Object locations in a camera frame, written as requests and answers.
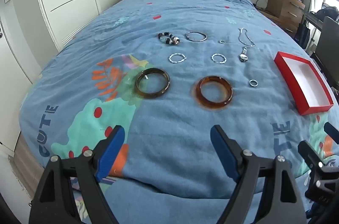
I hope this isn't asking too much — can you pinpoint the dark desk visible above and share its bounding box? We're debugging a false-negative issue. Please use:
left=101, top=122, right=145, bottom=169
left=299, top=11, right=325, bottom=50

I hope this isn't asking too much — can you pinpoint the orange amber bangle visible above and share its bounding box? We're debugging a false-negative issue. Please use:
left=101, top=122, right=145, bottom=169
left=195, top=76, right=233, bottom=109

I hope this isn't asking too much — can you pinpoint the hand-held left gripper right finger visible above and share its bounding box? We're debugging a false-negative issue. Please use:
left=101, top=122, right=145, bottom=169
left=210, top=125, right=305, bottom=224

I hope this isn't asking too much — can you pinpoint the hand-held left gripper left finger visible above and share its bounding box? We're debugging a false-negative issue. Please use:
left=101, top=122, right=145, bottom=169
left=29, top=125, right=125, bottom=224

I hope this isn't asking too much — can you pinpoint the silver chain necklace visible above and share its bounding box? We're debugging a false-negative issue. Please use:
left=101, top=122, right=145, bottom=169
left=238, top=28, right=256, bottom=47

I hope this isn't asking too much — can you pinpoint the dark brown amber bangle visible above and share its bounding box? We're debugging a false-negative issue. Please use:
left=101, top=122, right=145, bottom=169
left=134, top=68, right=170, bottom=99

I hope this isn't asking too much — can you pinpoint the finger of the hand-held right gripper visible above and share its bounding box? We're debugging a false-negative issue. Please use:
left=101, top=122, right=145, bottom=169
left=298, top=140, right=324, bottom=169
left=324, top=122, right=339, bottom=138

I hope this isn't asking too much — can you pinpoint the black chair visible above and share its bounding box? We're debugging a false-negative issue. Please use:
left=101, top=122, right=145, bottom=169
left=310, top=16, right=339, bottom=87

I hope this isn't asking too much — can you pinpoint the twisted silver bracelet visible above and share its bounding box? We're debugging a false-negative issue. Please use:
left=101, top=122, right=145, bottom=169
left=211, top=53, right=227, bottom=65
left=168, top=53, right=187, bottom=64

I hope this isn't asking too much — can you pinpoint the wooden dresser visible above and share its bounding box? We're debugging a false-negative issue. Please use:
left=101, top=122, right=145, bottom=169
left=266, top=0, right=306, bottom=34

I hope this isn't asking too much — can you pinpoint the red cardboard box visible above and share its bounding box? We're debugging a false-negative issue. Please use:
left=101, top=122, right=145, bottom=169
left=274, top=51, right=334, bottom=116

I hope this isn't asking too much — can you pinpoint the brown and white beaded bracelet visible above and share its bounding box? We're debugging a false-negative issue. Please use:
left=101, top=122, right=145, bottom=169
left=158, top=31, right=181, bottom=45

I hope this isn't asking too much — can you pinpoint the black backpack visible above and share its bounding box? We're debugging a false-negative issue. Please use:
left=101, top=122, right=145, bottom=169
left=316, top=6, right=339, bottom=23

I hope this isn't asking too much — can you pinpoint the thin silver bangle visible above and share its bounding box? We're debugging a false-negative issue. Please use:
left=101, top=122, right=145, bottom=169
left=185, top=31, right=207, bottom=42

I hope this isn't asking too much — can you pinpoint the blue printed blanket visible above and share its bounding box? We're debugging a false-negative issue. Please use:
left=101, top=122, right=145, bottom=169
left=20, top=0, right=339, bottom=224

